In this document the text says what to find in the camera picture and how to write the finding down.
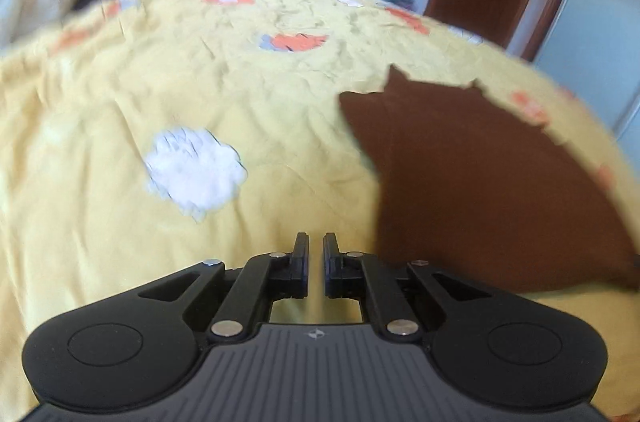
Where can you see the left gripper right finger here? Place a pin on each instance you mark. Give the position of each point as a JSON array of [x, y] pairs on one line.
[[491, 345]]

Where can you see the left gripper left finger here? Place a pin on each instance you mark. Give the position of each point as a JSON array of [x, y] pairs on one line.
[[138, 345]]

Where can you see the brown knit sweater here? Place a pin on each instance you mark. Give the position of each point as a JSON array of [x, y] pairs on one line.
[[475, 190]]

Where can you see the yellow carrot print bedsheet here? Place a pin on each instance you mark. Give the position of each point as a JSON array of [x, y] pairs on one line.
[[82, 104]]

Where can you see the white wardrobe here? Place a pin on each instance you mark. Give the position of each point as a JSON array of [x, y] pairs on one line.
[[592, 50]]

